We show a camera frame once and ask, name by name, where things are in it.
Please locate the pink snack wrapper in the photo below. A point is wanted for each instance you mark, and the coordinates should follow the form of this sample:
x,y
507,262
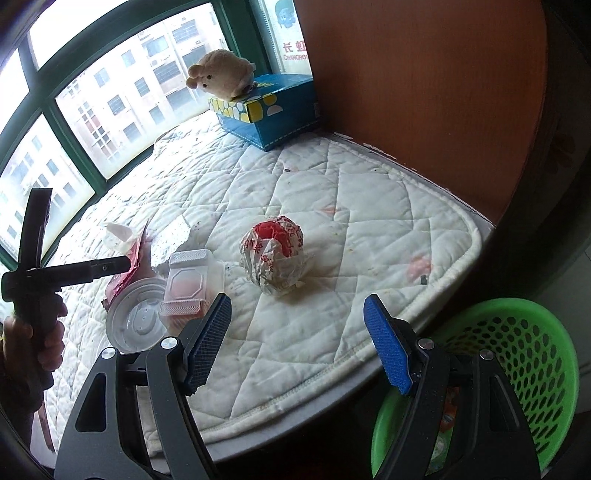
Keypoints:
x,y
140,266

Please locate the blue yellow tissue box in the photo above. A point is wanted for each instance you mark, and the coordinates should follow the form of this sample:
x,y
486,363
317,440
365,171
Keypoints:
x,y
279,108

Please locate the clear plastic clamshell container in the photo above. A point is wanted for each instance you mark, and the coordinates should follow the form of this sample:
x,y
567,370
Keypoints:
x,y
194,279

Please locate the white quilted mattress pad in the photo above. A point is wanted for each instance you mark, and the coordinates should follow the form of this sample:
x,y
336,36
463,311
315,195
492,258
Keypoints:
x,y
305,233

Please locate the brown wooden wardrobe panel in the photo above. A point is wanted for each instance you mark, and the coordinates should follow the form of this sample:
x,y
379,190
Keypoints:
x,y
451,89

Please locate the green window frame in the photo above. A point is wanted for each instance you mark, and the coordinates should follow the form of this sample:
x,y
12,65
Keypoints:
x,y
89,89

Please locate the person left hand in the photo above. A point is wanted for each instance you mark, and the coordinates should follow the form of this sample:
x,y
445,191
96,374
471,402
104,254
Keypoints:
x,y
24,350

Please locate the white plastic cup lid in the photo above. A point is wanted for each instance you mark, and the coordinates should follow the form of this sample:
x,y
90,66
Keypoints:
x,y
133,323

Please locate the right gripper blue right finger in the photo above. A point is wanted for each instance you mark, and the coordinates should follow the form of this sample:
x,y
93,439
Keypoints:
x,y
490,437

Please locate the clear plastic cup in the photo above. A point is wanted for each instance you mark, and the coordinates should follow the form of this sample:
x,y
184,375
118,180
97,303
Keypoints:
x,y
118,238

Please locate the green plastic mesh basket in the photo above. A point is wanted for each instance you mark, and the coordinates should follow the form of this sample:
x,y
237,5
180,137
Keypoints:
x,y
538,358

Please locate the red white paper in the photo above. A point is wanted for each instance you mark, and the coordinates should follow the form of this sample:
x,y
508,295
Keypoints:
x,y
272,255

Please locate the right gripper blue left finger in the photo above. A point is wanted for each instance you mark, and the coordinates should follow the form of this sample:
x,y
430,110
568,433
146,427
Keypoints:
x,y
103,438

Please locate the beige plush toy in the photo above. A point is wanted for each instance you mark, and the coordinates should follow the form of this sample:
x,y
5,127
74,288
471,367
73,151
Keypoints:
x,y
222,74

